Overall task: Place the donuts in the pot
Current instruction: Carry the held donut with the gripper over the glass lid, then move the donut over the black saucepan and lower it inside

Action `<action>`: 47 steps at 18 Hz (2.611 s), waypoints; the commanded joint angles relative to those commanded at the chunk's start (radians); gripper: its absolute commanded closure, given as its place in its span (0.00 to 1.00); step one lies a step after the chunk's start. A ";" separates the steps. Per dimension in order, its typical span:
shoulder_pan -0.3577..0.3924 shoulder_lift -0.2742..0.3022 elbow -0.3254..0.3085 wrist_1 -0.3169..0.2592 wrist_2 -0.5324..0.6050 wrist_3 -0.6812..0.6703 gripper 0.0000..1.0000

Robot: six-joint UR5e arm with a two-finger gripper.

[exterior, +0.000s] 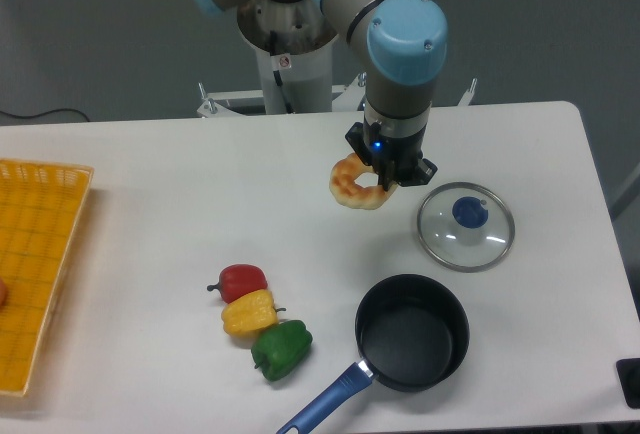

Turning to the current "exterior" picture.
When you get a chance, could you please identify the yellow woven basket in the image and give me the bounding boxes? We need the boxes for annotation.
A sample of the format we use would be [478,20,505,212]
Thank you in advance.
[1,158,94,397]

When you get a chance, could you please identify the black pot with blue handle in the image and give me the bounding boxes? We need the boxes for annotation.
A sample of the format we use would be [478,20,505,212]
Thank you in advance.
[279,274,470,433]

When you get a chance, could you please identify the black cable on floor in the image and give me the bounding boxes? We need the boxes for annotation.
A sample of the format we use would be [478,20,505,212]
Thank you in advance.
[0,108,91,123]

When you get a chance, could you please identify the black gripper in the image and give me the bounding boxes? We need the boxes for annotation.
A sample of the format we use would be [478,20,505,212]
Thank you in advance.
[345,121,438,191]

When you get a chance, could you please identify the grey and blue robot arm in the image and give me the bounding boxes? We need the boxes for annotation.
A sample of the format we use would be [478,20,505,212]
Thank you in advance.
[195,0,448,189]

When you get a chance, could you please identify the glass lid with blue knob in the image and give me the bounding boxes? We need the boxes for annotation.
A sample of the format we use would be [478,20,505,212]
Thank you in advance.
[416,182,515,273]

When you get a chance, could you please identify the green bell pepper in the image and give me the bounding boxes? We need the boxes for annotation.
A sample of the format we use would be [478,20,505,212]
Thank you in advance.
[251,320,313,382]

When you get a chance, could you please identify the red bell pepper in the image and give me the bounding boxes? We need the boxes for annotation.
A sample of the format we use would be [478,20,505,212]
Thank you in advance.
[207,264,268,304]

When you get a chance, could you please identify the glazed brown donut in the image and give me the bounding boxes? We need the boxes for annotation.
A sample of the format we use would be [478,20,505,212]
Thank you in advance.
[329,153,398,210]

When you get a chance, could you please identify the black device at table edge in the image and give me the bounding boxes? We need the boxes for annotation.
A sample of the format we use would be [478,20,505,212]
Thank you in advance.
[616,358,640,409]

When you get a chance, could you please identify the yellow bell pepper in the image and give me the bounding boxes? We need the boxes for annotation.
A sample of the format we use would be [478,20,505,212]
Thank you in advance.
[221,289,283,337]

